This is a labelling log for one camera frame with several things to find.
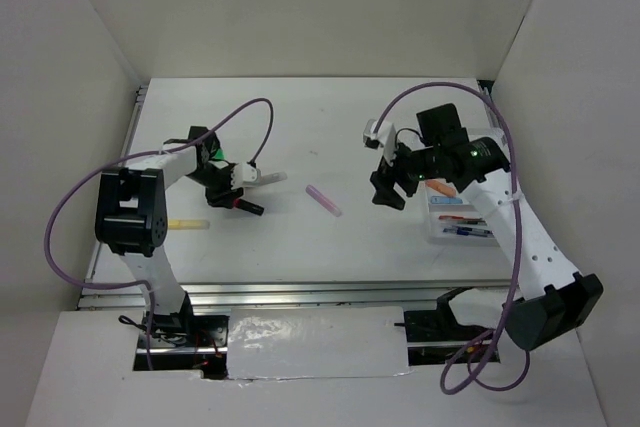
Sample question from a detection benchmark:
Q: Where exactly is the blue translucent highlighter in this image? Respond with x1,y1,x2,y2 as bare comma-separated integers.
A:
429,196,465,205

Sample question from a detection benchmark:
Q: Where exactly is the white compartment tray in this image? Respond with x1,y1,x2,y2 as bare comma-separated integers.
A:
422,127,511,247

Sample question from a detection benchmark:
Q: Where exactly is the purple cable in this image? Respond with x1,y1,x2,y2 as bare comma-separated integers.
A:
42,98,275,371
374,81,532,396

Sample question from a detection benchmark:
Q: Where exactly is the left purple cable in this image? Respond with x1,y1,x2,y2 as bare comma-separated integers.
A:
42,98,275,371

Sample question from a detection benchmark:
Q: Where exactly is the blue purple pen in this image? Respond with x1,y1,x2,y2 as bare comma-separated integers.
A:
444,228,496,239

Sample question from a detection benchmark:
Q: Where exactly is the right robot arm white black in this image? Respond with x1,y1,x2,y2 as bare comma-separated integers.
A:
363,104,604,351

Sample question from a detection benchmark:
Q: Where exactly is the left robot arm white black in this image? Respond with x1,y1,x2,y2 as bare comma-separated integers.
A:
95,126,252,346

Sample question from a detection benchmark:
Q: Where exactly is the white foil cover panel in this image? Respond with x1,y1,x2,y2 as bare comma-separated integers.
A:
226,306,410,380

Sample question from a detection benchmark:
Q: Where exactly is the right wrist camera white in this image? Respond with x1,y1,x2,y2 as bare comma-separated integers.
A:
363,119,397,164

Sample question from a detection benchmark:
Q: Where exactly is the aluminium frame rail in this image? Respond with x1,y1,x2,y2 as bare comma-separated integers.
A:
77,281,501,311

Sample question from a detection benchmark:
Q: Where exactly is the green black highlighter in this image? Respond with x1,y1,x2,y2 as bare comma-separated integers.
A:
210,148,225,161

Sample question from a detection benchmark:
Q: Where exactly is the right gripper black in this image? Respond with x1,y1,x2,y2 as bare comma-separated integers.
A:
370,135,441,210

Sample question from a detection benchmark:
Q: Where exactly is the orange grey highlighter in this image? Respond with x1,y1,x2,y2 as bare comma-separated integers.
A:
258,172,287,186

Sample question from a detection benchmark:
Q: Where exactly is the pale yellow highlighter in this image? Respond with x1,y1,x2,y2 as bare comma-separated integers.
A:
168,219,210,230

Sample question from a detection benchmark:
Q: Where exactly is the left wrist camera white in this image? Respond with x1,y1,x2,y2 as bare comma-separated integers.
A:
231,163,261,189

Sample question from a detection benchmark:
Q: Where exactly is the pink translucent highlighter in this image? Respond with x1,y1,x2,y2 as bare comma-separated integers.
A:
305,185,342,217

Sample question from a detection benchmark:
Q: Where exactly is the pink black highlighter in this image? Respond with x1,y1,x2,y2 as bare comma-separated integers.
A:
233,198,264,216

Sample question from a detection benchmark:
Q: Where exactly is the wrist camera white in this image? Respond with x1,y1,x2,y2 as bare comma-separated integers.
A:
231,163,261,189
363,119,397,164

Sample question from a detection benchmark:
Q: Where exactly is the orange translucent highlighter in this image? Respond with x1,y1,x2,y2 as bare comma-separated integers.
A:
426,179,457,198

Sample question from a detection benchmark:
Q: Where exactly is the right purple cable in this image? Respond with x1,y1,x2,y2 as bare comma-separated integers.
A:
374,81,532,396

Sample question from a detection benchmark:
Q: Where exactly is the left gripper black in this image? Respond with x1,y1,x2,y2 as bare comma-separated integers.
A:
186,163,244,210

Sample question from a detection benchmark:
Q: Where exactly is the red pen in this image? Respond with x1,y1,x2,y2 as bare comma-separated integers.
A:
438,215,486,225

